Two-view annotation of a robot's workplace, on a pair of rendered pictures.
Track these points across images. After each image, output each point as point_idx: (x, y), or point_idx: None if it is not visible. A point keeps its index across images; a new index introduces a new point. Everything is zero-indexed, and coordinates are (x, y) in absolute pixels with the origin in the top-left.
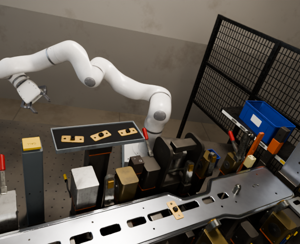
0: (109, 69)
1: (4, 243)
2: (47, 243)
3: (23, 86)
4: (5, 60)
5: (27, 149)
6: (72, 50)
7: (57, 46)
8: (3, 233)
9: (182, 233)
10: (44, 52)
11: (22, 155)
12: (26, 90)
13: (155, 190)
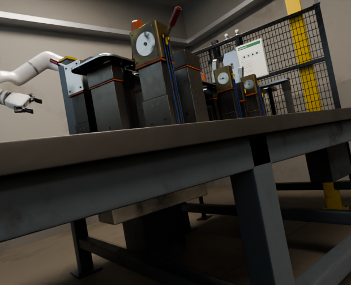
0: None
1: None
2: None
3: (11, 96)
4: None
5: (69, 57)
6: (51, 54)
7: (37, 55)
8: (87, 85)
9: (204, 81)
10: (26, 63)
11: (67, 61)
12: (16, 97)
13: None
